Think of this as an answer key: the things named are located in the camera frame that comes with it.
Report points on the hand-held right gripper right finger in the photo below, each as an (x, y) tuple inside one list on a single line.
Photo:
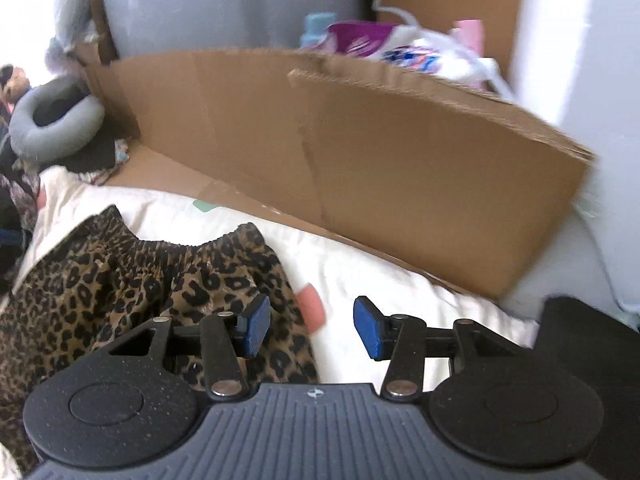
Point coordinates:
[(367, 327)]

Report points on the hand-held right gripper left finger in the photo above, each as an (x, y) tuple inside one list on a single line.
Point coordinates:
[(255, 325)]

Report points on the leopard print pants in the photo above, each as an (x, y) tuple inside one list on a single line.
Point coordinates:
[(100, 290)]

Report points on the black folded clothes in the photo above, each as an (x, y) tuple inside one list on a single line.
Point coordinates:
[(590, 350)]

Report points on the bear printed cream blanket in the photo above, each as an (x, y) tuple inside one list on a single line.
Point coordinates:
[(360, 270)]

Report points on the brown cardboard box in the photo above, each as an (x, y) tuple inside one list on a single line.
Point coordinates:
[(350, 160)]

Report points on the black cloth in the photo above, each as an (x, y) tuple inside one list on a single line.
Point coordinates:
[(97, 152)]

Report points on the grey neck pillow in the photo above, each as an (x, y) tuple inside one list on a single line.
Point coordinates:
[(75, 130)]

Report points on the floral garment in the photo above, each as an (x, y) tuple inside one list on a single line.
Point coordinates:
[(20, 195)]

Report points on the white printed plastic bag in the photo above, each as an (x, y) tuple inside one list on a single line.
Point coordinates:
[(430, 57)]

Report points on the light blue detergent bottle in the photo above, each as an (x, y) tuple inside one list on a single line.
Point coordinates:
[(315, 30)]

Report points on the small pink packet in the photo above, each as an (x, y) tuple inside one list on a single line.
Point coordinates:
[(470, 35)]

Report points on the plastic bag of packets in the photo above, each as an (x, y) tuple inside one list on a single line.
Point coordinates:
[(400, 11)]

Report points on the grey upright panel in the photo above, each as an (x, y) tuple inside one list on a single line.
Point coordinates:
[(225, 5)]

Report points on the small brown plush toy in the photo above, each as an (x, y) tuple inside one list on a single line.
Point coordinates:
[(12, 80)]

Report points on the white pillow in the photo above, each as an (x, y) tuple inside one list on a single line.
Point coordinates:
[(75, 10)]

